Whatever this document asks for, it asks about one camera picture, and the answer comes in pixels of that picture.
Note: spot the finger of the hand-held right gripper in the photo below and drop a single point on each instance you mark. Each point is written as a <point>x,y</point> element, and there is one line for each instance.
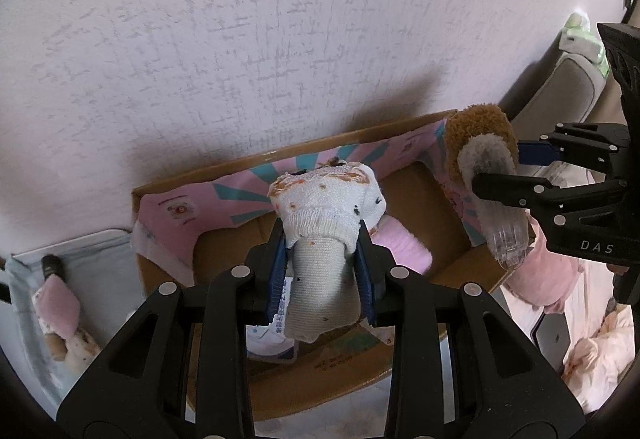
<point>537,152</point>
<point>510,191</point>

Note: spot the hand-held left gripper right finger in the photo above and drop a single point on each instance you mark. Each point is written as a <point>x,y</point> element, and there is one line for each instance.
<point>365,274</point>

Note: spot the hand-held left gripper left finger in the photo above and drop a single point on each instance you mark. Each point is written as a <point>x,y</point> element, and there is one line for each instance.
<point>277,271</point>

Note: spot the white grey spotted sock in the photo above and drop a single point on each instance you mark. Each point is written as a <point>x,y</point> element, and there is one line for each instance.
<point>320,269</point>

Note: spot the pink fluffy cloth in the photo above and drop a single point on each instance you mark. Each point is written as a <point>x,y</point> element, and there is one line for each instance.
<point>405,244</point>

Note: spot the cardboard box with pink lining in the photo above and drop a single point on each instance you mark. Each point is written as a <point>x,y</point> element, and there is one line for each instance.
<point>420,184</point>

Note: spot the floral white sock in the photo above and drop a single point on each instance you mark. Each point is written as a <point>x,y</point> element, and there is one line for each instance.
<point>82,349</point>

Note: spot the pink sock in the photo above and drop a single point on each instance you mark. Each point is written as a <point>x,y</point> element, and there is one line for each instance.
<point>56,306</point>

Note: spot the dark brown small bottle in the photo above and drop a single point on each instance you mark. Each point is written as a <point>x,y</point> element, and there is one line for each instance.
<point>51,267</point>

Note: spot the pink plush toy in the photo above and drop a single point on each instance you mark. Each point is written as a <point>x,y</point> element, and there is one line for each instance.
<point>550,269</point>

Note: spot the grey chair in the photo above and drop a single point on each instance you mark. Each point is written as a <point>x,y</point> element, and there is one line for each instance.
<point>560,94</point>

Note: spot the white printed packet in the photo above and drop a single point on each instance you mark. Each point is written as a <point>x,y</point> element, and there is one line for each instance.
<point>270,344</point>

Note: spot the silver flat device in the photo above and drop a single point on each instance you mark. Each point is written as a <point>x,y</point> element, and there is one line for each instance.
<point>550,336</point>

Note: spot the pale pink clothing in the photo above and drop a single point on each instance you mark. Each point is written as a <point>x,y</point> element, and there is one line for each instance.
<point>605,349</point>

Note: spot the white wet wipes pack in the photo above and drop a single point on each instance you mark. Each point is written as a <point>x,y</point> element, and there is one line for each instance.
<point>582,41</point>

